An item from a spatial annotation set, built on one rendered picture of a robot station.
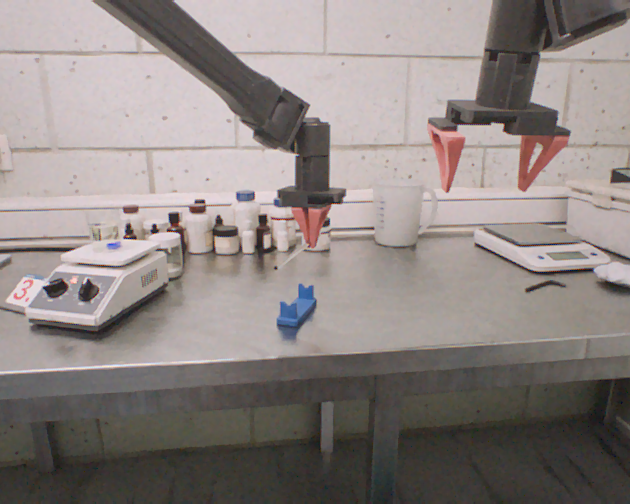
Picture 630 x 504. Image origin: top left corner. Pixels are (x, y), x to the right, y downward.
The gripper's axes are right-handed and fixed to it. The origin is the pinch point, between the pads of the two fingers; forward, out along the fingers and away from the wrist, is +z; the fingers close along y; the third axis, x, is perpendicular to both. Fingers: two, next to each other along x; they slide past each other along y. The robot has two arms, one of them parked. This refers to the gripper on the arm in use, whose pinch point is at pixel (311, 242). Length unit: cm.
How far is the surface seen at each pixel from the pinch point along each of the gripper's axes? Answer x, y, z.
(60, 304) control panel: 23.4, 31.6, 6.6
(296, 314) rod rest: 11.8, -1.6, 8.1
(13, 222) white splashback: -9, 80, 4
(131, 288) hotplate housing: 15.4, 25.1, 6.0
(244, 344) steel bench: 20.0, 3.0, 9.9
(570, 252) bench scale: -34, -47, 6
